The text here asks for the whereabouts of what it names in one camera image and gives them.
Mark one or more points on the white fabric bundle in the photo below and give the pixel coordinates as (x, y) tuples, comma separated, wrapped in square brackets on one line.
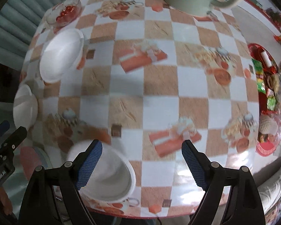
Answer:
[(270, 191)]

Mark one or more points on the checkered plastic tablecloth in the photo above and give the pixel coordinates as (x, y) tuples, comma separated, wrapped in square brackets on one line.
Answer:
[(152, 75)]

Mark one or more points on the glass bowl of tomatoes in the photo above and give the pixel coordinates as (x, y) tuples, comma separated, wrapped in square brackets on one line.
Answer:
[(64, 13)]

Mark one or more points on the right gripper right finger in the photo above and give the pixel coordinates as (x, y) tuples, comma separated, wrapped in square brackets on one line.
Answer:
[(244, 204)]

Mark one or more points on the red snack tray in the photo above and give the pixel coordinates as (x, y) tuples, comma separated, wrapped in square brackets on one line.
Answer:
[(268, 77)]

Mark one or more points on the pink square plate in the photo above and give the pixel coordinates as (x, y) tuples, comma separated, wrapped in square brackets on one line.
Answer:
[(31, 157)]

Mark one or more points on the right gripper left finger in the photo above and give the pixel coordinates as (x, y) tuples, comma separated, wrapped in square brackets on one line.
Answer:
[(39, 202)]

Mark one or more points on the white foam bowl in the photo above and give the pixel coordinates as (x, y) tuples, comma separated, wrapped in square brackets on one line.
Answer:
[(62, 54), (25, 107), (113, 178)]

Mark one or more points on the pale green curtain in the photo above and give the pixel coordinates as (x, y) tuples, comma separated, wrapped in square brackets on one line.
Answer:
[(19, 20)]

